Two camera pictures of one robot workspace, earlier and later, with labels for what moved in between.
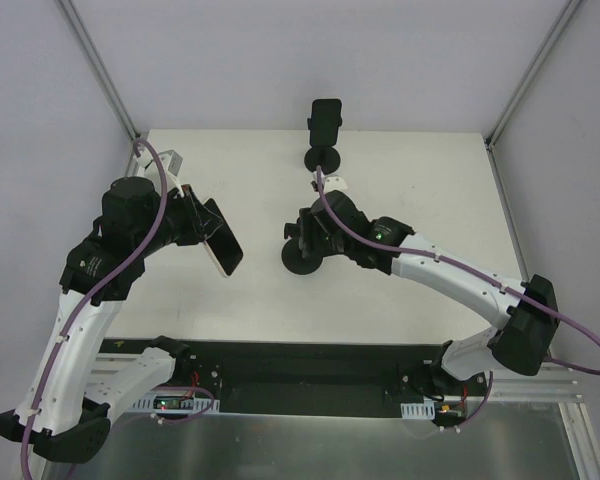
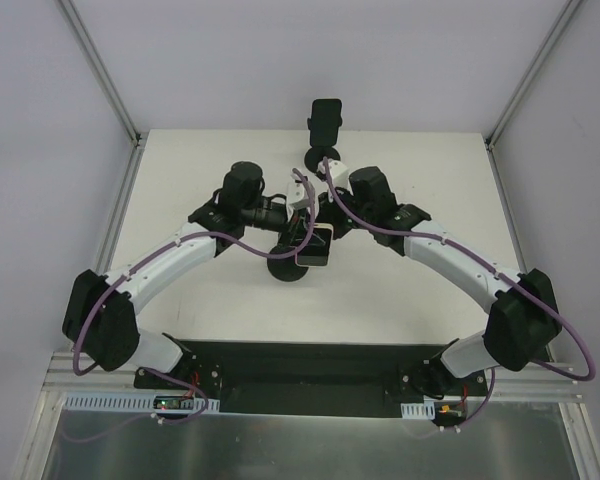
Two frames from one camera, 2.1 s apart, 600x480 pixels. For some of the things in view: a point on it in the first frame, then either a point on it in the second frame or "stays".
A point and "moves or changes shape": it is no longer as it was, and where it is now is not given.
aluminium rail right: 549,384 stays
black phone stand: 292,257 moves or changes shape
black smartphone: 325,122 stays
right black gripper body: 305,232 to 327,211
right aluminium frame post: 532,73 stays
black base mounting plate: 308,379 stays
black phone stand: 328,158 stays
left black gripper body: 194,215 to 290,230
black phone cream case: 223,243 moves or changes shape
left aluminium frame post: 98,68 stays
